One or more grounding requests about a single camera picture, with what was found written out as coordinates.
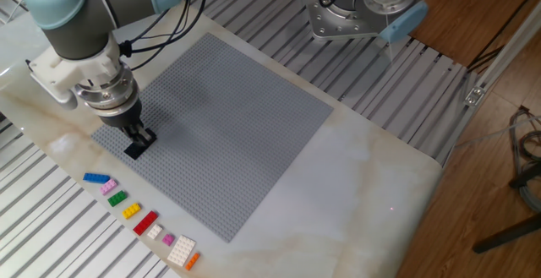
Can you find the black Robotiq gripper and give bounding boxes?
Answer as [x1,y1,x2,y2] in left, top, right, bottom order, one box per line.
[99,100,157,148]

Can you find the black Lego plate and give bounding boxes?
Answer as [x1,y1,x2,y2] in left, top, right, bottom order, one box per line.
[123,129,158,161]

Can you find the blue Lego brick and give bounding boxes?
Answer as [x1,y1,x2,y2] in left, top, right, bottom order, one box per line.
[82,172,112,185]

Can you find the light pink Lego brick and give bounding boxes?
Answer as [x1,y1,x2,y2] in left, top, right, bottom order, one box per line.
[99,178,118,196]

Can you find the green Lego brick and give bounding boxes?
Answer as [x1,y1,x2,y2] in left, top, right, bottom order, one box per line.
[107,189,128,208]

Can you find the yellow Lego brick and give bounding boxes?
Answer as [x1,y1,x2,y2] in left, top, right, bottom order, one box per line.
[122,202,142,221]

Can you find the red Lego brick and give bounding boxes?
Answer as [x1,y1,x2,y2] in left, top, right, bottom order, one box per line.
[132,210,159,237]

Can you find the grey Lego baseplate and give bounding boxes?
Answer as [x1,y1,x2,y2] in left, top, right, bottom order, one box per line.
[90,32,334,243]

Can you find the small white Lego brick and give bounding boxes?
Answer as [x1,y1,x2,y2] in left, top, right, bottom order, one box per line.
[146,223,164,240]

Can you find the large white Lego plate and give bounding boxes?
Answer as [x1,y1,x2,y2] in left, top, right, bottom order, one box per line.
[166,234,198,268]

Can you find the orange Lego brick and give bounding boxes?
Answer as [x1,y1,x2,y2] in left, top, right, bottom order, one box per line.
[184,252,201,271]

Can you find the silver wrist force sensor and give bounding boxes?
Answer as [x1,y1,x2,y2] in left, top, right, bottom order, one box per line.
[74,64,140,118]

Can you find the glossy marble pattern mat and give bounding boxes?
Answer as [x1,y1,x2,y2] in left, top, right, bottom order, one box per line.
[0,0,444,278]

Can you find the black stand leg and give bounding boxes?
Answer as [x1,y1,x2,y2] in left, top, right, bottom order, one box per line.
[472,172,541,254]

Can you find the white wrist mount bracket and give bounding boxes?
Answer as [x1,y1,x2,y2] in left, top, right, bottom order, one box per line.
[25,36,123,110]

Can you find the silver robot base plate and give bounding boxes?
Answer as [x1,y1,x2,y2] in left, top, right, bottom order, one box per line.
[303,0,390,41]

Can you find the black floor cables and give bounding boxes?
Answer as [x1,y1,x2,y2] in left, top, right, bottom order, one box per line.
[467,0,541,74]

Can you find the thin white cable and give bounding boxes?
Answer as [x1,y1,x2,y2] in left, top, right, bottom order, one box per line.
[454,115,541,148]

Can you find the aluminium frame bar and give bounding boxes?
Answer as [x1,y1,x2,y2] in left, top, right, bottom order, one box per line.
[463,0,541,108]

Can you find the grey coiled cable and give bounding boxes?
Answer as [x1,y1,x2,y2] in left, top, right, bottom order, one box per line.
[509,104,541,214]

